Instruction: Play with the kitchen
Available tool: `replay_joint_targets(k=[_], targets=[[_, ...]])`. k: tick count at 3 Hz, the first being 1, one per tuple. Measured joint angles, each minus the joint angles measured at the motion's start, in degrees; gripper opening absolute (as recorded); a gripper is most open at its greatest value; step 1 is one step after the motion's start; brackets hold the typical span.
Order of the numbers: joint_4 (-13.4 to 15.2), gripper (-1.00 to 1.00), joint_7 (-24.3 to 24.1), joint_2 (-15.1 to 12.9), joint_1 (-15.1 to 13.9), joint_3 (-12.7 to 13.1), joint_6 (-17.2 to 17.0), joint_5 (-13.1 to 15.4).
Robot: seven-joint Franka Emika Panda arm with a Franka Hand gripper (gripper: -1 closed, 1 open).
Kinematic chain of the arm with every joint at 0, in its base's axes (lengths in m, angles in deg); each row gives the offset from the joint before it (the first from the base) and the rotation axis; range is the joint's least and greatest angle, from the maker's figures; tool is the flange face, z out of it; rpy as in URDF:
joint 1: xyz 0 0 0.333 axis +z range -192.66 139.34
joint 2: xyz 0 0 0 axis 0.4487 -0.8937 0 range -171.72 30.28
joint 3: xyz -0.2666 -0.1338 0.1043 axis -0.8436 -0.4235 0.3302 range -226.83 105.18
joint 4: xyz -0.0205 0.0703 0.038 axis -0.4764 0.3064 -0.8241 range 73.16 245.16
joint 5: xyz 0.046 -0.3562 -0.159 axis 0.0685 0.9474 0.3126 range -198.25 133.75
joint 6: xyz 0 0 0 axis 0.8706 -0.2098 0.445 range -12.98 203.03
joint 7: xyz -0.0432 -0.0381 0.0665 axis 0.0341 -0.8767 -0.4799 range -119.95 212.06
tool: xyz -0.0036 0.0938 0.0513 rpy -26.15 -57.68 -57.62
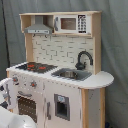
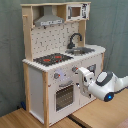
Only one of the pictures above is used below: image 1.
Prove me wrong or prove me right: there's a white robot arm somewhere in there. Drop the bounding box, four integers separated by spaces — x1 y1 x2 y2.
0 78 37 128

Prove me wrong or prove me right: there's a wooden toy kitchen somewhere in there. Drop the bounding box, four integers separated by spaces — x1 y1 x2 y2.
7 11 114 128

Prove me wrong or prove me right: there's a black toy faucet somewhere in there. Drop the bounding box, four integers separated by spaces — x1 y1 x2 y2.
75 51 93 70

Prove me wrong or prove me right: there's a grey toy sink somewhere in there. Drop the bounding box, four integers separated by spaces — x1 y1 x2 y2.
52 68 92 81

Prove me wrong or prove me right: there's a black toy stovetop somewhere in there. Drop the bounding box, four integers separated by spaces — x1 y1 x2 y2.
18 62 55 73

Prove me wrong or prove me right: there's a right red stove knob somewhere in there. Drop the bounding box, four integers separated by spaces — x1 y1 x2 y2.
30 81 37 88

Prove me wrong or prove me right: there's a red stove knob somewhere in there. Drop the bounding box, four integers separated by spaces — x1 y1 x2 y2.
30 81 37 88
12 77 18 83

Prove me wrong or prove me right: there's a grey ice dispenser panel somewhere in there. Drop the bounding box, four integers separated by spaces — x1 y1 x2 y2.
54 94 70 120

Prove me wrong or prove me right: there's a white toy microwave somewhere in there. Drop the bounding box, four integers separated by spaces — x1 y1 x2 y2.
54 14 91 34

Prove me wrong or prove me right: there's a grey range hood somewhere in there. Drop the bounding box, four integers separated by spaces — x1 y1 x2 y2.
24 16 52 34

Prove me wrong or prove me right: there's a left red stove knob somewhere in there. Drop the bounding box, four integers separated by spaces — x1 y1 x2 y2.
12 77 18 83

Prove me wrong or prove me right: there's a toy oven door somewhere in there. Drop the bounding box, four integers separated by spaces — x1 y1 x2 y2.
14 91 44 128

